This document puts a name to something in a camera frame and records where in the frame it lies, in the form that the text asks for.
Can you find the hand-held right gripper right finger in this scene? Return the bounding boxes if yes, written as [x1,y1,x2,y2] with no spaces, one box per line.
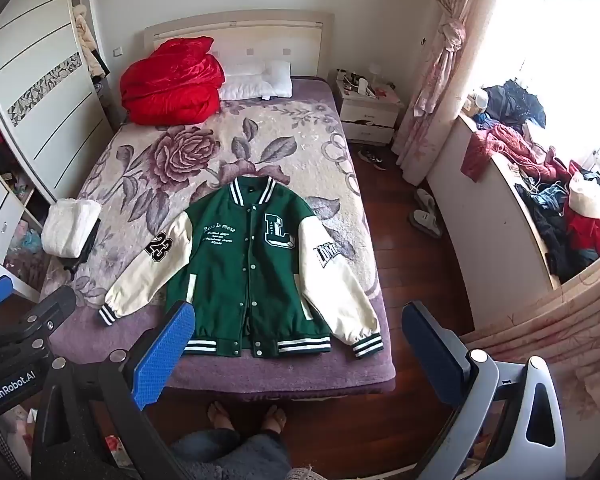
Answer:
[401,301,567,480]

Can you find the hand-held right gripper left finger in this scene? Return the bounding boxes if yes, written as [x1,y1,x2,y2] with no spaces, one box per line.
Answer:
[30,300,197,480]

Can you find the green and cream varsity jacket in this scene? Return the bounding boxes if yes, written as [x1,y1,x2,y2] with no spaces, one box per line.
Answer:
[98,176,385,359]

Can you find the pile of clothes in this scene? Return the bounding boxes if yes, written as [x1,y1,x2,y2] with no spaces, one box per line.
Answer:
[461,78,600,282]

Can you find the white drawer cabinet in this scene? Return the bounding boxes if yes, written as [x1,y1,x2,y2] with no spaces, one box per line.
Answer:
[0,169,48,305]

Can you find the black folded cloth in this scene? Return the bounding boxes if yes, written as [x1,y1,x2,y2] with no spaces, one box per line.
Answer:
[60,219,102,276]

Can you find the person's left foot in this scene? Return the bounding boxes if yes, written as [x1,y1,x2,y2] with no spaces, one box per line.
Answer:
[207,402,239,434]

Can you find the person's foot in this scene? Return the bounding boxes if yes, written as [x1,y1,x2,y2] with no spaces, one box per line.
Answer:
[207,402,239,434]
[259,404,287,434]

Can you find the white folded fleece cloth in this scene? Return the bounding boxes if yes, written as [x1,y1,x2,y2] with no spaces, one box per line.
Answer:
[41,199,102,257]

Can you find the person's dark fleece pants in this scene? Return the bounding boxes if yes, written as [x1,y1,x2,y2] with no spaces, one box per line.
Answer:
[169,429,292,480]

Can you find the person's right foot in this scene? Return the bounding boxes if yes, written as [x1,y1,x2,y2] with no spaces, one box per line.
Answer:
[259,404,287,434]

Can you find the loose pink floral curtain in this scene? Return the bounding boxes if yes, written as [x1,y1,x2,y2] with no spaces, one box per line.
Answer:
[459,254,600,480]

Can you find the white slipper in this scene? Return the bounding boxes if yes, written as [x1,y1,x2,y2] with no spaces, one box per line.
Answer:
[409,209,444,239]
[413,188,437,214]

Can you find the white window ledge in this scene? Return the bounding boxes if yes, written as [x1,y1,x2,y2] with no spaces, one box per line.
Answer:
[426,114,565,332]

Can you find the white sliding wardrobe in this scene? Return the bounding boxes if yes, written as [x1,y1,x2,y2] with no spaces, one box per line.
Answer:
[0,0,115,202]

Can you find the white nightstand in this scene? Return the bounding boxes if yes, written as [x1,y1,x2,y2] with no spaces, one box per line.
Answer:
[333,77,402,143]

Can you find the red quilt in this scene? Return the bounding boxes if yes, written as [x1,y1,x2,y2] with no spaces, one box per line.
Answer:
[120,36,226,126]

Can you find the beige hanging garment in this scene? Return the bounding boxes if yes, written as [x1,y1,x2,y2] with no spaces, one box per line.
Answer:
[72,4,109,82]

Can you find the tied pink floral curtain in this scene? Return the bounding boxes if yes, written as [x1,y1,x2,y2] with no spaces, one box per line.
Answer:
[391,0,507,187]

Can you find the white pillow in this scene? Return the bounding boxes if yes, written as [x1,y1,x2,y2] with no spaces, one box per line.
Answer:
[219,60,293,102]

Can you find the white bed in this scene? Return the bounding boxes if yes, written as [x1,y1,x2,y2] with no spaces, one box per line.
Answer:
[39,10,398,406]

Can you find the window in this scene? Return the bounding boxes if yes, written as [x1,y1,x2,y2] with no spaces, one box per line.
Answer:
[500,0,600,171]

